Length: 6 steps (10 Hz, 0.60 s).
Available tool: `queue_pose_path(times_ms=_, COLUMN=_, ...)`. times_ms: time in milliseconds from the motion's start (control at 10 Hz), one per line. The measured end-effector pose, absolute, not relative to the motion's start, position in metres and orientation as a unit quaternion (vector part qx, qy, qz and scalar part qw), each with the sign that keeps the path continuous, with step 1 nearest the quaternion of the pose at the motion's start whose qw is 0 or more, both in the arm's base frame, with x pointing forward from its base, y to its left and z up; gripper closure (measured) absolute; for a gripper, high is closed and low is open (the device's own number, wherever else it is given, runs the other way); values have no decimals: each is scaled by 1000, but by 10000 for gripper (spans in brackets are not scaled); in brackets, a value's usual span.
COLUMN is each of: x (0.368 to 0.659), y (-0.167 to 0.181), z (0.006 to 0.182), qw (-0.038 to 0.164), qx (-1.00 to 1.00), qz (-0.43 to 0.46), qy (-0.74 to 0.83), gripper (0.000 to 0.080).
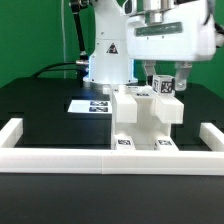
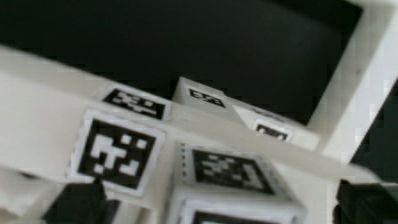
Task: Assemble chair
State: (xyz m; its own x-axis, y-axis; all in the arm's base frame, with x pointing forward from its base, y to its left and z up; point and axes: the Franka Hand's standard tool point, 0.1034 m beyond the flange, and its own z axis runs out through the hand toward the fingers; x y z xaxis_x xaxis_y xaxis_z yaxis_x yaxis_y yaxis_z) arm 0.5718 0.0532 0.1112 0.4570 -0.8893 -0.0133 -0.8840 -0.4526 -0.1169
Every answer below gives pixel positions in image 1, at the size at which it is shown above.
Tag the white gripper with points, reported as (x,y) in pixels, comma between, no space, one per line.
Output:
(170,30)

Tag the white tagged cube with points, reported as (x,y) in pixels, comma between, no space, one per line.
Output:
(163,85)

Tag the white chair back frame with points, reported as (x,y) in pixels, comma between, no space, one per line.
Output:
(133,104)

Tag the white chair seat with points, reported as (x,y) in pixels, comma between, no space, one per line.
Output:
(143,133)

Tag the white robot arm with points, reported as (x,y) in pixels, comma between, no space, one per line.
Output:
(110,62)

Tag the white flat tag board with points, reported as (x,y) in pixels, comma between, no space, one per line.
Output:
(90,106)

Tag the white U-shaped boundary fence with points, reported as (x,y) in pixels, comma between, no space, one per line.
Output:
(85,161)

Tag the black raised platform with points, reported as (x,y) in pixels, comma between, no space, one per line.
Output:
(48,96)

